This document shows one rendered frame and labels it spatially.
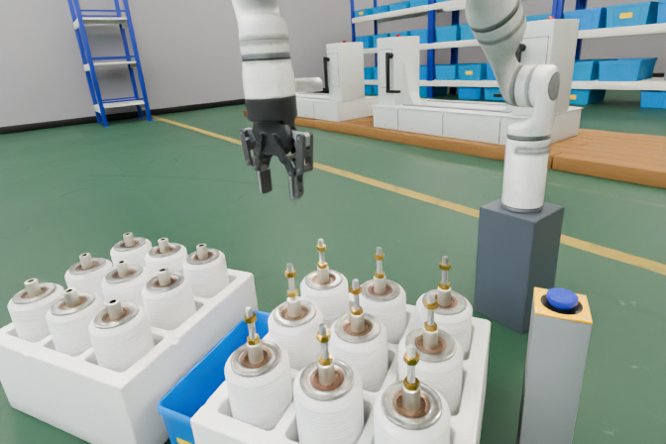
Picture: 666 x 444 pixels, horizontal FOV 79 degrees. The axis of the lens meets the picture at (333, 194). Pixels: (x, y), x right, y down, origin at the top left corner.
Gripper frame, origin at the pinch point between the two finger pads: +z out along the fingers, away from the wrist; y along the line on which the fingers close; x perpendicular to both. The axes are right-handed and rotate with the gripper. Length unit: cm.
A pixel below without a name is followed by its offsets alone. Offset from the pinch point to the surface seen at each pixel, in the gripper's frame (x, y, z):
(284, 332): -4.4, 2.2, 23.6
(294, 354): -3.8, 3.4, 27.9
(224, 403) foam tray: -15.7, -0.8, 30.9
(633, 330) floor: 66, 48, 48
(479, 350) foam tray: 16.9, 27.2, 30.2
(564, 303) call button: 15.1, 38.9, 15.5
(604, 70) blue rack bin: 488, -7, 9
